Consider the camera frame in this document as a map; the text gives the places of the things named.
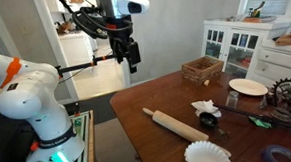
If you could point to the white glass-door cabinet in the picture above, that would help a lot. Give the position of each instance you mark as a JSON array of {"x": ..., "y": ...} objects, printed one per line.
[{"x": 228, "y": 36}]

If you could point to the white paper coffee filter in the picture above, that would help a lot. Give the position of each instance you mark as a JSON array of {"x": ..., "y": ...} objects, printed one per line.
[{"x": 206, "y": 154}]

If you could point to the small black measuring cup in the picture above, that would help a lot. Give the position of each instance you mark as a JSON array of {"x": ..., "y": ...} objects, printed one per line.
[{"x": 208, "y": 120}]

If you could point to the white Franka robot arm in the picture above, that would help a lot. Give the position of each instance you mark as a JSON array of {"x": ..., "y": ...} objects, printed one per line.
[{"x": 36, "y": 96}]

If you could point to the brown tray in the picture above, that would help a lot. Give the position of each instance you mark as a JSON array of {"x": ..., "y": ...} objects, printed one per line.
[{"x": 259, "y": 19}]

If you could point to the cream round plate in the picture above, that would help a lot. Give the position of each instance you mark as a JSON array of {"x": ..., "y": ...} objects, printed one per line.
[{"x": 247, "y": 86}]

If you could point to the small black red clamp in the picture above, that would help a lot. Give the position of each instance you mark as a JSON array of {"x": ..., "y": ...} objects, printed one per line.
[{"x": 77, "y": 109}]

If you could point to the utensils in holder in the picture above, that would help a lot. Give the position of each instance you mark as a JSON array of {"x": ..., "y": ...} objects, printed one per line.
[{"x": 257, "y": 11}]

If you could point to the white drawer dresser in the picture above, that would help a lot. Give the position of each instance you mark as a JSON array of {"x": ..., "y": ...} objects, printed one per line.
[{"x": 278, "y": 62}]

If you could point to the black gear-shaped ornament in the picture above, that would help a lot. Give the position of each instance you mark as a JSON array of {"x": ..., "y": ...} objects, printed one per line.
[{"x": 288, "y": 92}]

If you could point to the black box beside robot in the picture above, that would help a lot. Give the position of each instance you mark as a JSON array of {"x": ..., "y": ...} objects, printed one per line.
[{"x": 5, "y": 145}]

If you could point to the brown object on counter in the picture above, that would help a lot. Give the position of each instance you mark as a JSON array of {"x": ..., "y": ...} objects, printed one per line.
[{"x": 64, "y": 27}]

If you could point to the small wooden cork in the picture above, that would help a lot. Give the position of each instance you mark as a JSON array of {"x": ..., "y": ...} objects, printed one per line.
[{"x": 206, "y": 83}]

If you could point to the crumpled white tissue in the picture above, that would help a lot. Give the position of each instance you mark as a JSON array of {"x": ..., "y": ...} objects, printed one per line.
[{"x": 205, "y": 107}]

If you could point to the black tripod rod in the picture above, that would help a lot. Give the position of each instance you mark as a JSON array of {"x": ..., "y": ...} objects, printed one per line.
[{"x": 240, "y": 112}]

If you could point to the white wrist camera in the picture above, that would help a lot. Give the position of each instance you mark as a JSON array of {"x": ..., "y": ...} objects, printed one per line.
[{"x": 133, "y": 5}]

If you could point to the blue tape roll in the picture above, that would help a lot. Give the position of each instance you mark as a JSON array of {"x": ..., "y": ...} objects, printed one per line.
[{"x": 267, "y": 153}]

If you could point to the green plastic piece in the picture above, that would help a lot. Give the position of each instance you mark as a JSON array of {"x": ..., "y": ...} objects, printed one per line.
[{"x": 259, "y": 122}]

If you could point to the white kitchen counter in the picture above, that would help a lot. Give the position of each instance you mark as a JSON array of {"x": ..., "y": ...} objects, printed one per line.
[{"x": 75, "y": 48}]

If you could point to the dark round metal base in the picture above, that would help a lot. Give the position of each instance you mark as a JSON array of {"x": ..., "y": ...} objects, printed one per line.
[{"x": 280, "y": 114}]

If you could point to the black pole with orange clips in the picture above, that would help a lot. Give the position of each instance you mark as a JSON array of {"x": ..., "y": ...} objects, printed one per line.
[{"x": 78, "y": 66}]

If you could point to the small clear glass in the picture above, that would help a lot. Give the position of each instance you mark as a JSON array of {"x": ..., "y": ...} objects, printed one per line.
[{"x": 263, "y": 102}]

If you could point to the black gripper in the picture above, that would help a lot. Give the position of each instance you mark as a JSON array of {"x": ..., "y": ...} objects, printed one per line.
[{"x": 120, "y": 29}]

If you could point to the wooden rolling pin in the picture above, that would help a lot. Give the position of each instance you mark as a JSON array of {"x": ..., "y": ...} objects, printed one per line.
[{"x": 178, "y": 124}]

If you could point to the woven wooden basket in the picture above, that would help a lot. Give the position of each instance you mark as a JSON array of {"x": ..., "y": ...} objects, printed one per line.
[{"x": 198, "y": 73}]

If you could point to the glass shaker jar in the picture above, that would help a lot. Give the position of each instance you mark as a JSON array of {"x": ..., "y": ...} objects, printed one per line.
[{"x": 232, "y": 99}]

